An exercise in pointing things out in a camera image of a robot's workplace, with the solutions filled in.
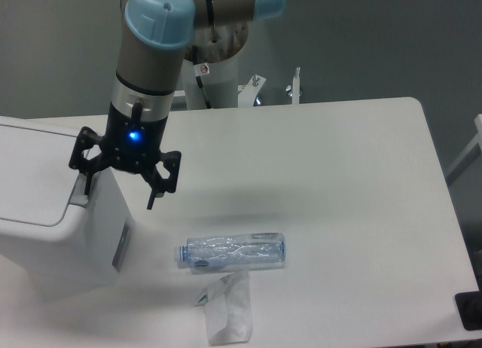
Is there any clear plastic water bottle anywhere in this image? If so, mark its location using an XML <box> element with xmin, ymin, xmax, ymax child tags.
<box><xmin>173</xmin><ymin>232</ymin><xmax>286</xmax><ymax>273</ymax></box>

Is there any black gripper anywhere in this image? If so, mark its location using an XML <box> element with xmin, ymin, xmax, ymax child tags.
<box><xmin>69</xmin><ymin>105</ymin><xmax>182</xmax><ymax>210</ymax></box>

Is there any white frame leg right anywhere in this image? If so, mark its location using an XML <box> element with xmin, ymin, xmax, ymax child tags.
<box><xmin>445</xmin><ymin>114</ymin><xmax>481</xmax><ymax>186</ymax></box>

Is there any white trash can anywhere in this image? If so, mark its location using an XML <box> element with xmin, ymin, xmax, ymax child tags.
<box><xmin>1</xmin><ymin>117</ymin><xmax>133</xmax><ymax>298</ymax></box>

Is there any black clamp at table edge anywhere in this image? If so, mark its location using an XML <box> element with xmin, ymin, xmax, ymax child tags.
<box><xmin>455</xmin><ymin>291</ymin><xmax>481</xmax><ymax>331</ymax></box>

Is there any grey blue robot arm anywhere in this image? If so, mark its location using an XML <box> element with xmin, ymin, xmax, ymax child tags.
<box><xmin>69</xmin><ymin>0</ymin><xmax>287</xmax><ymax>198</ymax></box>

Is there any white metal support frame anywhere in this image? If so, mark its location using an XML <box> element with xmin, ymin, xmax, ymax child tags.
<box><xmin>171</xmin><ymin>66</ymin><xmax>304</xmax><ymax>110</ymax></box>

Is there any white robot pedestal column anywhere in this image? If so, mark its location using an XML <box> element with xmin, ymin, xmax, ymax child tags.
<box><xmin>172</xmin><ymin>18</ymin><xmax>249</xmax><ymax>111</ymax></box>

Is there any crumpled white plastic bag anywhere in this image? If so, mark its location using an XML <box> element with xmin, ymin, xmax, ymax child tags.
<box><xmin>194</xmin><ymin>270</ymin><xmax>253</xmax><ymax>346</ymax></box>

